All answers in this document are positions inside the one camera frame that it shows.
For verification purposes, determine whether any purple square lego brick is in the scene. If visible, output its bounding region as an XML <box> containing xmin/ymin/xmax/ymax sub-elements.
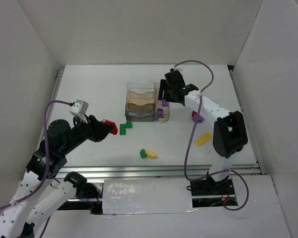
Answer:
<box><xmin>161</xmin><ymin>100</ymin><xmax>169</xmax><ymax>107</ymax></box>

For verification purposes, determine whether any red arch lego brick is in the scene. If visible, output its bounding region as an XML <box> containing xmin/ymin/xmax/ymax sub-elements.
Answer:
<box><xmin>106</xmin><ymin>120</ymin><xmax>118</xmax><ymax>135</ymax></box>

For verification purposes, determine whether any purple arch lego brick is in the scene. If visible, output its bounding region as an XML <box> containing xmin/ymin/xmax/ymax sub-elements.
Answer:
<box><xmin>156</xmin><ymin>108</ymin><xmax>163</xmax><ymax>119</ymax></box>

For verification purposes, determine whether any green lego plate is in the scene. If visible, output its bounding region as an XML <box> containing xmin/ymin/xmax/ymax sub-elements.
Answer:
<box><xmin>119</xmin><ymin>123</ymin><xmax>127</xmax><ymax>135</ymax></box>

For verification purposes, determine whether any green square lego brick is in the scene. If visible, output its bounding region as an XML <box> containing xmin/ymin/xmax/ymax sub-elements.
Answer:
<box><xmin>125</xmin><ymin>121</ymin><xmax>133</xmax><ymax>128</ymax></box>

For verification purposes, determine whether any green round lego piece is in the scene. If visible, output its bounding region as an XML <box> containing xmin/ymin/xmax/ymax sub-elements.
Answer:
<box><xmin>140</xmin><ymin>149</ymin><xmax>147</xmax><ymax>159</ymax></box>

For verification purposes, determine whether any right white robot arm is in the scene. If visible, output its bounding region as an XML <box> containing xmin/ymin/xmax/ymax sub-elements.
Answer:
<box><xmin>158</xmin><ymin>69</ymin><xmax>248</xmax><ymax>183</ymax></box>

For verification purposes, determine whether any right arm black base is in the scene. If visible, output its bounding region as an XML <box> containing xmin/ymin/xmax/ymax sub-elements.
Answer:
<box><xmin>186</xmin><ymin>177</ymin><xmax>235</xmax><ymax>198</ymax></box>

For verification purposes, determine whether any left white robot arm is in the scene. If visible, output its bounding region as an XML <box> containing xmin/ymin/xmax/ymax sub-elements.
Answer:
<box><xmin>0</xmin><ymin>115</ymin><xmax>118</xmax><ymax>238</ymax></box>

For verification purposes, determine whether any clear plastic bin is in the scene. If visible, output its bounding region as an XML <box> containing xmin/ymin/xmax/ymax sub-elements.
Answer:
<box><xmin>127</xmin><ymin>81</ymin><xmax>155</xmax><ymax>94</ymax></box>

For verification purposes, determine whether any dark grey plastic bin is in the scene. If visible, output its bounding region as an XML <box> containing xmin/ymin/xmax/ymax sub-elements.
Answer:
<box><xmin>125</xmin><ymin>104</ymin><xmax>155</xmax><ymax>122</ymax></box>

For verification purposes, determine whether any yellow flat lego plate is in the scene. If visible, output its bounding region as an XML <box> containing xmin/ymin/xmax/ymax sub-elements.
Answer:
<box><xmin>194</xmin><ymin>133</ymin><xmax>212</xmax><ymax>146</ymax></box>

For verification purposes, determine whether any yellow curved lego piece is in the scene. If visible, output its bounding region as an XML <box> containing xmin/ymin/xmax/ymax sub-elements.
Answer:
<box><xmin>145</xmin><ymin>150</ymin><xmax>157</xmax><ymax>159</ymax></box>

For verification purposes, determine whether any white tape covered panel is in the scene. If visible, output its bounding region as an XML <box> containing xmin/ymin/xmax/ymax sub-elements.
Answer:
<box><xmin>102</xmin><ymin>178</ymin><xmax>193</xmax><ymax>215</ymax></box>

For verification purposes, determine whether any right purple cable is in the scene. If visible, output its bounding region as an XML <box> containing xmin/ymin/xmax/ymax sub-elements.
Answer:
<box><xmin>174</xmin><ymin>60</ymin><xmax>250</xmax><ymax>211</ymax></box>

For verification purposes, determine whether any purple cable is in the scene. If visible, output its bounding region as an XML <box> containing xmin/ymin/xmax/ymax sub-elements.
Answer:
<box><xmin>174</xmin><ymin>60</ymin><xmax>250</xmax><ymax>211</ymax></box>
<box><xmin>0</xmin><ymin>100</ymin><xmax>75</xmax><ymax>238</ymax></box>

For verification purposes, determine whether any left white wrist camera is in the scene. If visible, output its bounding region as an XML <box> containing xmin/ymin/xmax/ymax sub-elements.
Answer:
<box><xmin>70</xmin><ymin>100</ymin><xmax>89</xmax><ymax>123</ymax></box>

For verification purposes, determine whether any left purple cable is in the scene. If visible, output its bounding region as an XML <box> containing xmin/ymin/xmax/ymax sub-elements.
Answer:
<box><xmin>0</xmin><ymin>100</ymin><xmax>75</xmax><ymax>238</ymax></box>

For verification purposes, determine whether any aluminium table frame rail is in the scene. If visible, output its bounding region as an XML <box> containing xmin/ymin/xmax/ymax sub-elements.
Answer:
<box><xmin>39</xmin><ymin>64</ymin><xmax>267</xmax><ymax>176</ymax></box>

